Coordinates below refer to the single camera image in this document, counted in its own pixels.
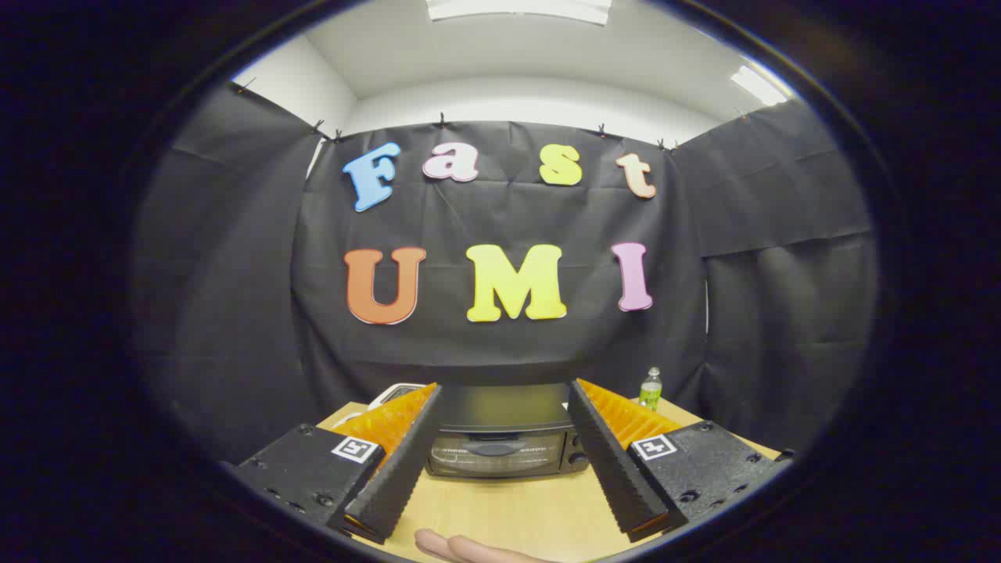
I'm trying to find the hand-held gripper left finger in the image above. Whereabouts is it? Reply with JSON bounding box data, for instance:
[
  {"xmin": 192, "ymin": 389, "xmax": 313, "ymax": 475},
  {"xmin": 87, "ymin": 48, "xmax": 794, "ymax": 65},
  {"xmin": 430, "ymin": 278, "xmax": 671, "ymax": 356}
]
[{"xmin": 235, "ymin": 382, "xmax": 443, "ymax": 546}]

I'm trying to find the black toaster oven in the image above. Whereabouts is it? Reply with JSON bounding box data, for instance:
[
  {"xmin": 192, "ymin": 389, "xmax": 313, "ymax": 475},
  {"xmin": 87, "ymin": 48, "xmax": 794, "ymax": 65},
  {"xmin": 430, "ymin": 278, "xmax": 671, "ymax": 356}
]
[{"xmin": 426, "ymin": 383, "xmax": 591, "ymax": 479}]

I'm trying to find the white pop-up toaster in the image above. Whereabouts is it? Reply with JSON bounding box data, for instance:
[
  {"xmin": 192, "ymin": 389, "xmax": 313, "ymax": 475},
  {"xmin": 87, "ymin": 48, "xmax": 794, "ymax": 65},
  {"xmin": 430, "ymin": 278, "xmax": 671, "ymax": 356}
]
[{"xmin": 368, "ymin": 382, "xmax": 427, "ymax": 411}]

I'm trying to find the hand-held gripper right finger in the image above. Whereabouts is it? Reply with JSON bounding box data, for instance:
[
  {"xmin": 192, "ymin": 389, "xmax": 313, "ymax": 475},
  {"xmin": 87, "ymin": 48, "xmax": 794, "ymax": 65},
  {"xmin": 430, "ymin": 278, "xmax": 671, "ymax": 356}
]
[{"xmin": 567, "ymin": 378, "xmax": 797, "ymax": 543}]

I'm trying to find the small ceiling light panel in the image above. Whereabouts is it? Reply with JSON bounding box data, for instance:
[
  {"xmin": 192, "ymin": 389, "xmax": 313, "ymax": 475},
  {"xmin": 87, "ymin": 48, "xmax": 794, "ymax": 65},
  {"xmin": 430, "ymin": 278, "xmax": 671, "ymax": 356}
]
[{"xmin": 731, "ymin": 65, "xmax": 789, "ymax": 107}]

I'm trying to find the long ceiling light panel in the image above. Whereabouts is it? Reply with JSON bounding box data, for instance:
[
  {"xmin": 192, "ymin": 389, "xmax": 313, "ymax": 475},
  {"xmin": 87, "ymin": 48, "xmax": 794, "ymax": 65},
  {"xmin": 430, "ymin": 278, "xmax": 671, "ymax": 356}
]
[{"xmin": 426, "ymin": 0, "xmax": 612, "ymax": 26}]

